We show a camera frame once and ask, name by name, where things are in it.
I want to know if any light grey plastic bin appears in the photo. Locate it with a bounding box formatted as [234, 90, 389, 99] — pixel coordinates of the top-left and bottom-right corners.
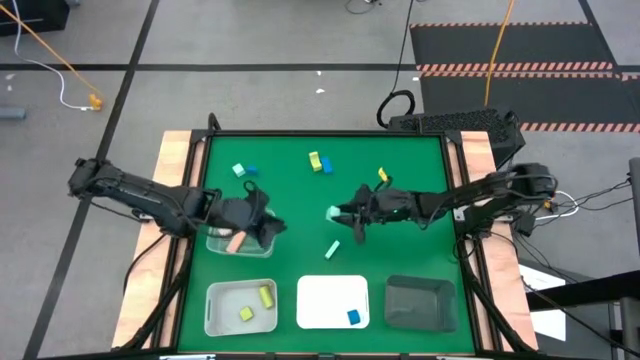
[203, 278, 279, 338]

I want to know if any black camera cable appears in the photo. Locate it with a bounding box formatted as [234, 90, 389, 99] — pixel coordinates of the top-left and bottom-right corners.
[242, 179, 272, 212]

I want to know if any black cabinet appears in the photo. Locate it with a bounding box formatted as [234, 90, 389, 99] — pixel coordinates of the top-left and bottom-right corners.
[0, 0, 70, 37]

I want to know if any white floor cable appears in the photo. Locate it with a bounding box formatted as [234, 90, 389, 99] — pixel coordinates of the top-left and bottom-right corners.
[12, 0, 96, 111]

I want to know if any grey metal stand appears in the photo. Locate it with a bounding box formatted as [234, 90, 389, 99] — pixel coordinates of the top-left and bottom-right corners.
[607, 294, 640, 360]

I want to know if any dark grey plastic bin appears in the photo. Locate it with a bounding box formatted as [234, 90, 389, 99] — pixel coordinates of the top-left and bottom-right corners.
[383, 274, 459, 334]

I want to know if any black hazard-striped floor mat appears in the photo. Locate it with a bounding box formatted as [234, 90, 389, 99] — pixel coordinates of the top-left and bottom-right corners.
[408, 21, 615, 73]
[418, 69, 640, 134]

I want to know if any orange floor cable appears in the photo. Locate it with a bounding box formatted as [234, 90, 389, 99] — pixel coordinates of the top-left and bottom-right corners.
[482, 0, 516, 109]
[0, 3, 104, 104]

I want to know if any black beam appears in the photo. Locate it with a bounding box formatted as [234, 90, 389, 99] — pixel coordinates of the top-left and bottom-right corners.
[524, 268, 640, 314]

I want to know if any green table mat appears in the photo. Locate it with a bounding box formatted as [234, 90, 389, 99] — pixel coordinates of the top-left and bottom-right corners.
[177, 135, 476, 354]

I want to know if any thin black cable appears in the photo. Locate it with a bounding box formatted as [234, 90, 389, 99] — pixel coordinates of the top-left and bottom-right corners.
[552, 178, 632, 214]

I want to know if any light wooden side board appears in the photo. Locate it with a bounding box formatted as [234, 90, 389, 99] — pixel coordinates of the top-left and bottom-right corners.
[110, 129, 207, 351]
[448, 129, 540, 352]

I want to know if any long black floor cable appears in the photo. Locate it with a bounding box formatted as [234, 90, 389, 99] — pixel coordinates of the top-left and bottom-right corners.
[375, 0, 417, 130]

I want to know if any white looped cable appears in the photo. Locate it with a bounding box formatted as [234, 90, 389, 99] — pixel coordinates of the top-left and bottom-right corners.
[547, 189, 580, 221]

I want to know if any grey metal post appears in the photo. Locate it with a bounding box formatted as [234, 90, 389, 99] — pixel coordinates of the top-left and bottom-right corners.
[627, 156, 640, 241]

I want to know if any clear plastic bin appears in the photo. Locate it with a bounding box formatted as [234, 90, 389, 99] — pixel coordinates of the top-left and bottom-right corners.
[205, 207, 277, 260]

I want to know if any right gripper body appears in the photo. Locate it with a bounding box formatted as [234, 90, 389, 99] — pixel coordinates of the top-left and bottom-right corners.
[352, 183, 421, 247]

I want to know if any coiled black floor cable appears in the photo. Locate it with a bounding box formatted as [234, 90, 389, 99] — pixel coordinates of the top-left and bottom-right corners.
[344, 0, 384, 16]

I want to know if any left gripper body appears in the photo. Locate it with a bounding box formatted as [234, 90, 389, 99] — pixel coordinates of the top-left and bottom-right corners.
[218, 194, 278, 241]

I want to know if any black perforated computer case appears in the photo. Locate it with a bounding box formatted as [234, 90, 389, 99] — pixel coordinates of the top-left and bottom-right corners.
[387, 106, 527, 170]

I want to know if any white paper sheet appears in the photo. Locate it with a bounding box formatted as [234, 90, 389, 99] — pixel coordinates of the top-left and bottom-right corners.
[518, 262, 569, 342]

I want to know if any black table frame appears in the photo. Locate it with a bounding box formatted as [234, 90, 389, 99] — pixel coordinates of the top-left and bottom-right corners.
[173, 128, 482, 357]

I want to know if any white plastic bin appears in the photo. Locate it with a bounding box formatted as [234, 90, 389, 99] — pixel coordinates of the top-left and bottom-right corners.
[296, 274, 371, 331]

